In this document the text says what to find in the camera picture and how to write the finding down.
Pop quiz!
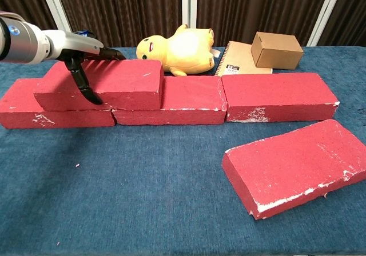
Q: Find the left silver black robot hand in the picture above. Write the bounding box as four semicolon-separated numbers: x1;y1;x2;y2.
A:
42;29;127;106

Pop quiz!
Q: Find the red foam brick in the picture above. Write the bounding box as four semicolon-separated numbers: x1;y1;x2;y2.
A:
33;59;165;112
0;78;117;130
111;75;228;126
221;119;366;221
221;72;341;123

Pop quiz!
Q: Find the yellow plush toy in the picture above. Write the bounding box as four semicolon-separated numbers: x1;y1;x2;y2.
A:
136;24;216;77

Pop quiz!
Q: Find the blue table cloth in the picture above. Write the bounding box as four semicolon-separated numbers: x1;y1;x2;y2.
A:
0;46;366;256

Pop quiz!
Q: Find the kraft spiral notebook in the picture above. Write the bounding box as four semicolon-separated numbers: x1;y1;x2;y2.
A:
214;41;274;77

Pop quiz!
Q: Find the small cardboard box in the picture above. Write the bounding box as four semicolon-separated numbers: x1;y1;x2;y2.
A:
250;31;304;70

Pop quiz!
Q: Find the white partition frame post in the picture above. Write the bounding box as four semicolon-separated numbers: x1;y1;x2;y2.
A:
181;0;198;29
38;0;72;34
307;0;347;47

